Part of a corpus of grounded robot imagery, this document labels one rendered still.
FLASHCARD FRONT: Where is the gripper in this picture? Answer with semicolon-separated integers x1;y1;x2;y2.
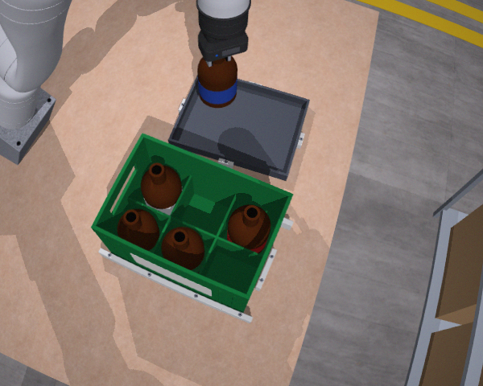
196;0;251;67

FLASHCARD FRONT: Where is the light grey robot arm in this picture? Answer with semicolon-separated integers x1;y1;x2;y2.
0;0;72;129

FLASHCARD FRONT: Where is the green plastic crate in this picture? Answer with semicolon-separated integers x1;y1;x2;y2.
105;142;293;313

